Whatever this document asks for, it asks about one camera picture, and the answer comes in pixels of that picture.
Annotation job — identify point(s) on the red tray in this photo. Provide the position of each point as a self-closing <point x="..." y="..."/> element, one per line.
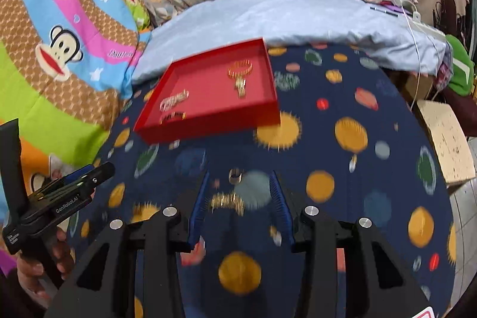
<point x="208" y="90"/>

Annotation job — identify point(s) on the dark pen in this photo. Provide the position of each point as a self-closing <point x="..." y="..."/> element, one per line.
<point x="384" y="11"/>

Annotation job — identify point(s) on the white power strip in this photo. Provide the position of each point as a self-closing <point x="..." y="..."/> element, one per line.
<point x="425" y="28"/>

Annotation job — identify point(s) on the gold wristwatch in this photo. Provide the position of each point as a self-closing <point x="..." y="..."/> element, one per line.
<point x="241" y="87"/>

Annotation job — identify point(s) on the beige speckled box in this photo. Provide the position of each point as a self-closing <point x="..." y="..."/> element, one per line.
<point x="447" y="143"/>

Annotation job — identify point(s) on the light blue pillow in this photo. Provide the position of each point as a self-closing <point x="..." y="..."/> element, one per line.
<point x="283" y="12"/>

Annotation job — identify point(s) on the dark blue planet-print blanket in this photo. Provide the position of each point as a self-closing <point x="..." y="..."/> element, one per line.
<point x="346" y="98"/>

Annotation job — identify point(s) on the black metal rack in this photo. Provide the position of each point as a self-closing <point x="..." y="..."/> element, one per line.
<point x="449" y="10"/>

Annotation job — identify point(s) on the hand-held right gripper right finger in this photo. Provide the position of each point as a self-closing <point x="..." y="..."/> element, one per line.
<point x="282" y="208"/>

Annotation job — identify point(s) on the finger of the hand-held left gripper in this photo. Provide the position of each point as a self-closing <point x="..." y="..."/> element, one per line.
<point x="78" y="172"/>
<point x="98" y="176"/>

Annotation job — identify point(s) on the green cloth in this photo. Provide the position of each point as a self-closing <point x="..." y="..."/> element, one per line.
<point x="460" y="68"/>

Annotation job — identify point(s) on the person's left hand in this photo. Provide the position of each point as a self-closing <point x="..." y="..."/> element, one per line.
<point x="65" y="251"/>

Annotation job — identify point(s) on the small jewel at tray edge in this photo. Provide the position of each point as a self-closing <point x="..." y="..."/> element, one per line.
<point x="173" y="116"/>

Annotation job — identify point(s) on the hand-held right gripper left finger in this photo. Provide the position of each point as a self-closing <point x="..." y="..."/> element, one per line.
<point x="198" y="208"/>

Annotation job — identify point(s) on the colourful cartoon monkey blanket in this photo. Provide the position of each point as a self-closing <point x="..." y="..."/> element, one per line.
<point x="56" y="12"/>

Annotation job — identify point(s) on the red and white card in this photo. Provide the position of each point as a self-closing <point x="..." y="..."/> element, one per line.
<point x="425" y="313"/>

